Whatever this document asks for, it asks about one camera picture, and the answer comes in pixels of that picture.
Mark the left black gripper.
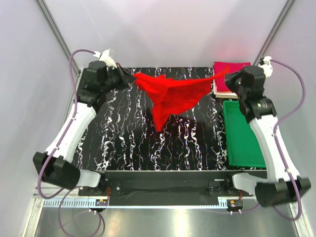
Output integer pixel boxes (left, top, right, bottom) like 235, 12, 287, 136
102, 63, 137, 94

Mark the red t shirt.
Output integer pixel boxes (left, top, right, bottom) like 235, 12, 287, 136
134, 68, 228, 132

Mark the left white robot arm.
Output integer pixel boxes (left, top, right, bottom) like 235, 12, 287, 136
33, 61, 135, 196

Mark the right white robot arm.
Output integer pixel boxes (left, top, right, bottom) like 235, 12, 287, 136
224, 64, 311, 207

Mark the magenta folded t shirt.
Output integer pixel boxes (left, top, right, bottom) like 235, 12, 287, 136
213, 61, 251, 93

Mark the cream folded t shirt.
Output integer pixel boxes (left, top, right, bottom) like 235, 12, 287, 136
214, 86, 238, 99

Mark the black marbled table mat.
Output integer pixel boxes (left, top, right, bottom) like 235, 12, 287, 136
74, 67, 229, 171

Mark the green plastic bin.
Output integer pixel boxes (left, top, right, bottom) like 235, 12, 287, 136
223, 101, 266, 168

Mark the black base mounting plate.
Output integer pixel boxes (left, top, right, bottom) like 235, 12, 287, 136
79, 170, 246, 197

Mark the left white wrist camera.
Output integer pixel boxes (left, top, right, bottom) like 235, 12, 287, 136
93, 49, 117, 69

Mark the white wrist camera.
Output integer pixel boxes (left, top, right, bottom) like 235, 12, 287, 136
93, 49, 117, 69
258, 56, 273, 78

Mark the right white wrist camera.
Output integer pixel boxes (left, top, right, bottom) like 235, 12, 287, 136
258, 56, 273, 78

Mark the right aluminium frame post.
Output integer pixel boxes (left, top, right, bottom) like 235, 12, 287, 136
252, 0, 296, 65

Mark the aluminium frame post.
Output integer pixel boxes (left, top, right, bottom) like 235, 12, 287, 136
252, 0, 296, 65
35, 0, 72, 61

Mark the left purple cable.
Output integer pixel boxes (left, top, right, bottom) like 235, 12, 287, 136
37, 49, 99, 199

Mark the left aluminium frame post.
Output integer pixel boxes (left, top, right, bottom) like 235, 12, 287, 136
35, 0, 72, 61

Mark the aluminium front rail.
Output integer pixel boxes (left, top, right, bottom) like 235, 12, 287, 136
33, 187, 79, 198

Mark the white slotted cable duct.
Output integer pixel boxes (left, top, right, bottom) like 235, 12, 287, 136
43, 198, 108, 208

